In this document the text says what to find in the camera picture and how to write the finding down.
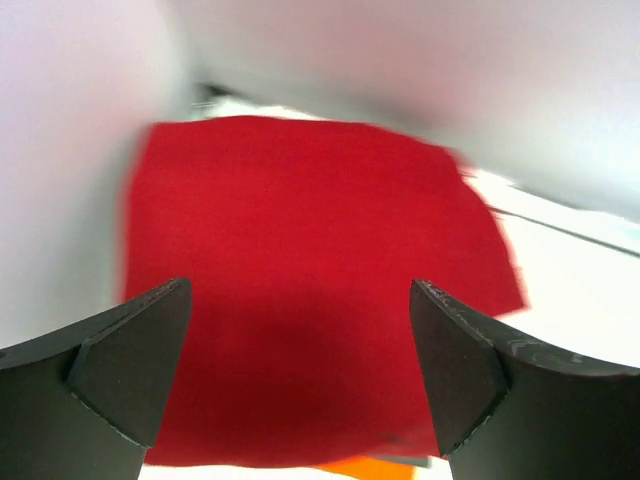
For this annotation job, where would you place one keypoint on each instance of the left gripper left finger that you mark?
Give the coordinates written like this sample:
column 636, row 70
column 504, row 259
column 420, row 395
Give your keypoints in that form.
column 86, row 401

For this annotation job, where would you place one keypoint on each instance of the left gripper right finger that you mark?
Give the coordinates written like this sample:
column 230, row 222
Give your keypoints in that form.
column 509, row 406

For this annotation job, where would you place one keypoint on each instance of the red t shirt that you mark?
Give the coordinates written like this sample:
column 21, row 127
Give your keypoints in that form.
column 301, row 240

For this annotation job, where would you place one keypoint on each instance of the folded grey t shirt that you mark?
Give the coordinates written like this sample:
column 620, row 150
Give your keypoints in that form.
column 417, row 462

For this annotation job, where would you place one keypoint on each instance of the folded orange t shirt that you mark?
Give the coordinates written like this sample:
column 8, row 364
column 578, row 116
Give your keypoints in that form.
column 366, row 468

